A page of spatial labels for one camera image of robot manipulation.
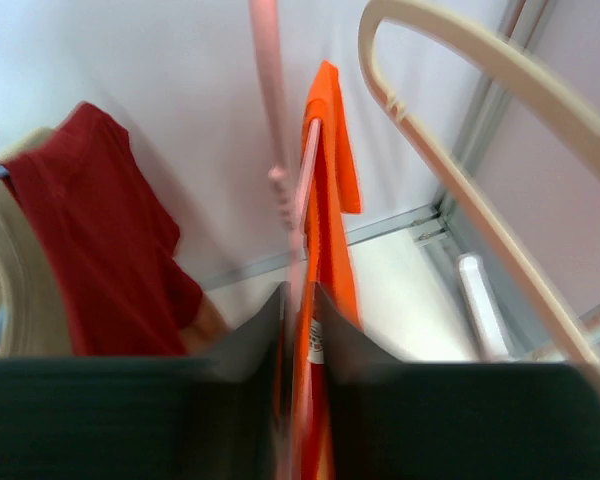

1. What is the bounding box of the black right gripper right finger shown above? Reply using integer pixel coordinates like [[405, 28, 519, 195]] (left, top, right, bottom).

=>
[[316, 289, 600, 479]]

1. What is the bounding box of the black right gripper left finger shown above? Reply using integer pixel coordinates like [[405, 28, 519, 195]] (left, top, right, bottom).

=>
[[0, 287, 286, 479]]

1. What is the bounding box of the dark red t-shirt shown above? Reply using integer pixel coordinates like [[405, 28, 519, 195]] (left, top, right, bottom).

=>
[[6, 102, 203, 356]]

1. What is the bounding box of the pink wire hanger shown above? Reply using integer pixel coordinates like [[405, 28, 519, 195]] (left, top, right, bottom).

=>
[[250, 1, 333, 479]]

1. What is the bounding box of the orange t-shirt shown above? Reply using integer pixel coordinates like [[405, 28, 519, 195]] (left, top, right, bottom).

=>
[[291, 61, 362, 479]]

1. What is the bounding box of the beige plastic hanger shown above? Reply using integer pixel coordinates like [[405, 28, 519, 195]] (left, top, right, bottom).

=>
[[358, 1, 600, 397]]

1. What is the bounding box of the beige t-shirt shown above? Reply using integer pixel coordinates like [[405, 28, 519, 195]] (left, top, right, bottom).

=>
[[0, 127, 74, 357]]

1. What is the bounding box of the silver clothes rack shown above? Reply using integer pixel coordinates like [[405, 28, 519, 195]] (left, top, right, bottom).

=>
[[456, 252, 600, 363]]

